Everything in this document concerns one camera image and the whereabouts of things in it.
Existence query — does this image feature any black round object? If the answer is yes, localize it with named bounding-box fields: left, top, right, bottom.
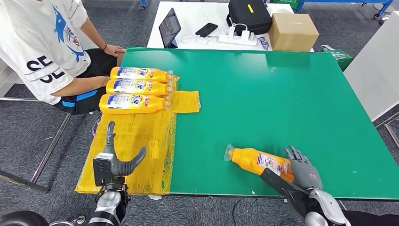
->
left=0, top=211, right=49, bottom=226

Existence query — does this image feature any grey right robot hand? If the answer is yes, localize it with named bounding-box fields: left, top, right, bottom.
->
left=282, top=145, right=323, bottom=192

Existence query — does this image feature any metal chair frame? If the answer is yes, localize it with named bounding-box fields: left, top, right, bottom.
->
left=0, top=97, right=72, bottom=194

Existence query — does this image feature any black hanging cable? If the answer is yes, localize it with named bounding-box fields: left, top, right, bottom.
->
left=232, top=198, right=259, bottom=226

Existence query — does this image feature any black smartphone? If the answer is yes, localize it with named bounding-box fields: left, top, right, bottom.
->
left=195, top=22, right=219, bottom=38

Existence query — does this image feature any white side table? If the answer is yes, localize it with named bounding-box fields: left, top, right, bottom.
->
left=343, top=11, right=399, bottom=122

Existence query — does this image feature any thin white cable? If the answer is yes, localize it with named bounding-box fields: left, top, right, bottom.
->
left=181, top=33, right=218, bottom=45

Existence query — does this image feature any grey metal table frame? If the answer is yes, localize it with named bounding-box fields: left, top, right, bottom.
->
left=374, top=111, right=399, bottom=150

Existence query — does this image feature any yellow taped cardboard sheet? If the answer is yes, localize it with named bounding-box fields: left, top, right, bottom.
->
left=75, top=74, right=201, bottom=195

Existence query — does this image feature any white cabinet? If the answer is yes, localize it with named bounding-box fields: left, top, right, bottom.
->
left=0, top=57, right=24, bottom=97

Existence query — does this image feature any black carrying case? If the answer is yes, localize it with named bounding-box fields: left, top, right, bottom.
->
left=226, top=0, right=273, bottom=36

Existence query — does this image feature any person's left hand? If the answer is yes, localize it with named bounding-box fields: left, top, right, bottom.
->
left=104, top=44, right=126, bottom=58

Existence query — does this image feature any green shopping bag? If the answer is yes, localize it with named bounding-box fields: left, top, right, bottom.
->
left=320, top=44, right=354, bottom=72

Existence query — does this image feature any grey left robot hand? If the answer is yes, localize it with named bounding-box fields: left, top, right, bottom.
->
left=103, top=121, right=147, bottom=177

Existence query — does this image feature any black tablet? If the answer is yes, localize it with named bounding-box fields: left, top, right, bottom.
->
left=159, top=8, right=182, bottom=49

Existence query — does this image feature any white power strip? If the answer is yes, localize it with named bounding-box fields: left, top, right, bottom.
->
left=217, top=33, right=258, bottom=47

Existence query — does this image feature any long white table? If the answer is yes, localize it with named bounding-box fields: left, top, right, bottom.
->
left=147, top=0, right=315, bottom=52

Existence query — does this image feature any silver caster wheel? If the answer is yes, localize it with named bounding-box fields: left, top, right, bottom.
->
left=49, top=215, right=85, bottom=226

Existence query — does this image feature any looped white charger cable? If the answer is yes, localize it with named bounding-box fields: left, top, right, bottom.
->
left=230, top=17, right=250, bottom=32

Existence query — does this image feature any brown cardboard box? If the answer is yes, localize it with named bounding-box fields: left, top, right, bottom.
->
left=268, top=13, right=320, bottom=52

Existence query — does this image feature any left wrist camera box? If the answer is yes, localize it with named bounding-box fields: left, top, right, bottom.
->
left=93, top=153, right=114, bottom=187

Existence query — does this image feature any orange detergent bottle clear cap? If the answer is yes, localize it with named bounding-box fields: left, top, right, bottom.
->
left=223, top=144, right=295, bottom=184
left=106, top=78, right=173, bottom=97
left=110, top=66, right=174, bottom=83
left=99, top=93, right=171, bottom=115

